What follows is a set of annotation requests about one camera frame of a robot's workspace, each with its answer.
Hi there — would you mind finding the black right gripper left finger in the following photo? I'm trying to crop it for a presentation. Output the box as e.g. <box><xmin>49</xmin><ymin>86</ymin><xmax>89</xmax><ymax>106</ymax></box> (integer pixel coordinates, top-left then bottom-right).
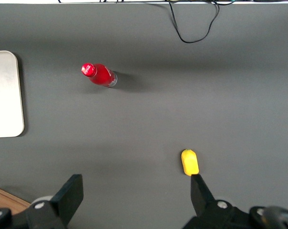
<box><xmin>26</xmin><ymin>174</ymin><xmax>84</xmax><ymax>229</ymax></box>

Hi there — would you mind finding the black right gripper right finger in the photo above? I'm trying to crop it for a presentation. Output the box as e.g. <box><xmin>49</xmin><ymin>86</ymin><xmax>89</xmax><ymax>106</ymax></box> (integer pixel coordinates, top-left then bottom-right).
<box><xmin>182</xmin><ymin>174</ymin><xmax>254</xmax><ymax>229</ymax></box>

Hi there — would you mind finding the white rounded tray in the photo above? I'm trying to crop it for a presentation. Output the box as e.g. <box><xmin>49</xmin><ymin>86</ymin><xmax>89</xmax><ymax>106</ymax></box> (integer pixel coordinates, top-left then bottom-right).
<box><xmin>0</xmin><ymin>50</ymin><xmax>25</xmax><ymax>138</ymax></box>

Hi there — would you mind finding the yellow plastic lemon toy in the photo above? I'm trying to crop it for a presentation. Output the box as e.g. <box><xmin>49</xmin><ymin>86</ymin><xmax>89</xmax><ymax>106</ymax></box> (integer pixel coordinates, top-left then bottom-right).
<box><xmin>181</xmin><ymin>148</ymin><xmax>200</xmax><ymax>177</ymax></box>

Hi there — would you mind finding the red cola bottle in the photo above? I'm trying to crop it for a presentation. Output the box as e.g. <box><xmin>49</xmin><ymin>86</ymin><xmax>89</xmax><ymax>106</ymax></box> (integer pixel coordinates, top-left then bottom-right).
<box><xmin>81</xmin><ymin>62</ymin><xmax>118</xmax><ymax>88</ymax></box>

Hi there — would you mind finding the black looped cable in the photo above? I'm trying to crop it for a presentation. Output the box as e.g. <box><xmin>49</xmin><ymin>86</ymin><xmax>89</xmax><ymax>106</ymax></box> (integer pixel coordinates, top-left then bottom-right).
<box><xmin>168</xmin><ymin>0</ymin><xmax>220</xmax><ymax>44</ymax></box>

